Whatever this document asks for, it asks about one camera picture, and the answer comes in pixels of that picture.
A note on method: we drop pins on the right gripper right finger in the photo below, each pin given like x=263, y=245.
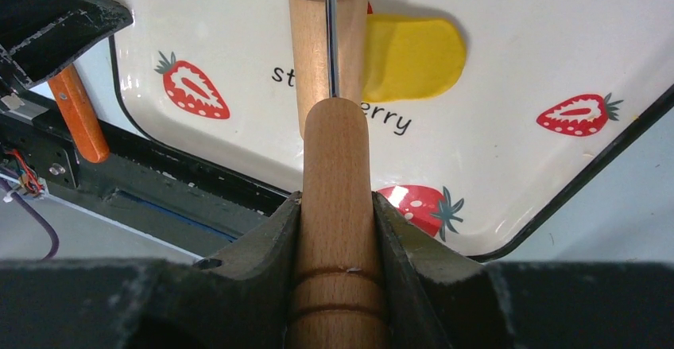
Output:
x=441, y=299

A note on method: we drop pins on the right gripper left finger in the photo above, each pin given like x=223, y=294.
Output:
x=237, y=298

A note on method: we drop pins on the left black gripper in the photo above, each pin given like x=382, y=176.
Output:
x=39, y=38

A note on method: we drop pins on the yellow dough ball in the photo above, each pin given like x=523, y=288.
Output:
x=411, y=58

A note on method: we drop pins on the white strawberry print tray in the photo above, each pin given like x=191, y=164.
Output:
x=500, y=104

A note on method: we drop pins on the orange handled metal scraper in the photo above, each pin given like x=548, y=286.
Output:
x=79, y=115

